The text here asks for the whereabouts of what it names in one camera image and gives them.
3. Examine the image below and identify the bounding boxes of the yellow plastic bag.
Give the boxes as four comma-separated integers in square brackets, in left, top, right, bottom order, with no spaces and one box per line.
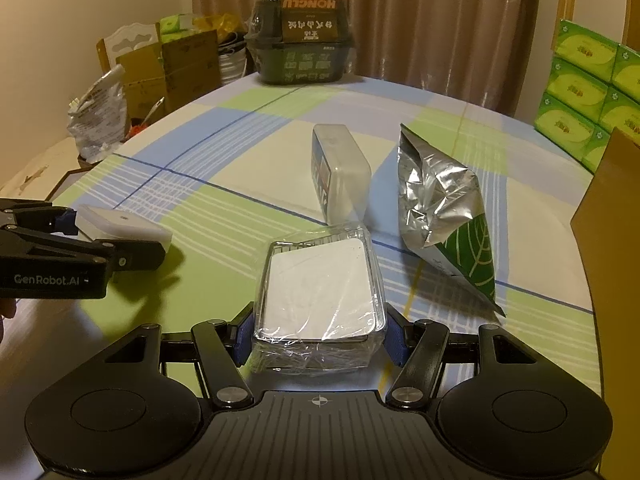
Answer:
[192,12,242,42]

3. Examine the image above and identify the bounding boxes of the stack of green tissue packs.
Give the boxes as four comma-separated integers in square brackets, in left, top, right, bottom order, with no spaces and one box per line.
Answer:
[532,18,640,174]

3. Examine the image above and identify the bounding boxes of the silver foil bag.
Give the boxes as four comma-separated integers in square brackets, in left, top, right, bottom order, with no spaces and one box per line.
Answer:
[397,122,507,317]

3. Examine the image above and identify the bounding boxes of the clear plastic box white insert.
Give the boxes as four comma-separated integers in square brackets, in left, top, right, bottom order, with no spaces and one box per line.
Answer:
[253,222,389,372]

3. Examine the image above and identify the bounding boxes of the single green tissue pack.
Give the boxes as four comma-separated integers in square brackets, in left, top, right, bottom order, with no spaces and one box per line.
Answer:
[159,12,194,37]

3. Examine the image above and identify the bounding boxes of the dark green wrapped food box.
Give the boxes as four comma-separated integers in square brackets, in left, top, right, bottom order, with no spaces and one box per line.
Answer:
[243,0,357,86]

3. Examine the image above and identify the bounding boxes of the clear box with blue label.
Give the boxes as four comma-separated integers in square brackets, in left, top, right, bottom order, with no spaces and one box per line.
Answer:
[311,123,373,226]

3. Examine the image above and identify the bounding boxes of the brown curtain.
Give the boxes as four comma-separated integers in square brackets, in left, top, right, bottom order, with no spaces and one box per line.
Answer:
[190,0,544,117]

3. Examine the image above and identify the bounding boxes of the metal pot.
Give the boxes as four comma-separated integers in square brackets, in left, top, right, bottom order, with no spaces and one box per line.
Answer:
[218,41,249,84]

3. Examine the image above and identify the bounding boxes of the open cardboard carton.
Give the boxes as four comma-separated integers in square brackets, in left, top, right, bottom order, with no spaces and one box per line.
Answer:
[120,29,222,111]

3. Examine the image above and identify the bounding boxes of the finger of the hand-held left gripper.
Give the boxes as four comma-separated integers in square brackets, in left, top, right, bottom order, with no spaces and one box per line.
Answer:
[0,230,166,273]
[0,198,79,237]

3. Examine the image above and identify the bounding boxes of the white carved chair back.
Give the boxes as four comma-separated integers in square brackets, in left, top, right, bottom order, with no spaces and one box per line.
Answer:
[106,22,162,69]

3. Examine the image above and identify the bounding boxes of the brown cardboard box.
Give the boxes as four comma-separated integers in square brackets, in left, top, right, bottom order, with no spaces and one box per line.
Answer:
[570,127,640,466]

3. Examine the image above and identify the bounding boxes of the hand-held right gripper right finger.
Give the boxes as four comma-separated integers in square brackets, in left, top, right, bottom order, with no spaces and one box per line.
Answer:
[382,305,539,407]

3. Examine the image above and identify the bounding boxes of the orange handled tool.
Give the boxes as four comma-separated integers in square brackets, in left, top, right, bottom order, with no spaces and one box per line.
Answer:
[127,97,166,139]

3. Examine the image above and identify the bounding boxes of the white power adapter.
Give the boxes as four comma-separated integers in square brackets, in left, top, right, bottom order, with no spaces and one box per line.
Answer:
[76,204,173,262]

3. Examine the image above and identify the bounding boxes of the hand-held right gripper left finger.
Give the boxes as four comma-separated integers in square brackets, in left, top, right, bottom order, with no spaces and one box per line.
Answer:
[102,303,256,409]

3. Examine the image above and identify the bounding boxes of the person's left hand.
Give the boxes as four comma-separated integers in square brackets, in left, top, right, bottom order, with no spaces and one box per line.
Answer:
[0,299,18,346]

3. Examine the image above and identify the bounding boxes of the crumpled white plastic bag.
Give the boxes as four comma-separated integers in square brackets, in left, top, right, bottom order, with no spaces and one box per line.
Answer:
[67,64,127,164]

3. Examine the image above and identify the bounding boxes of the wooden frame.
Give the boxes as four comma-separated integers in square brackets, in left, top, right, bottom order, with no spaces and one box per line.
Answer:
[556,0,577,57]

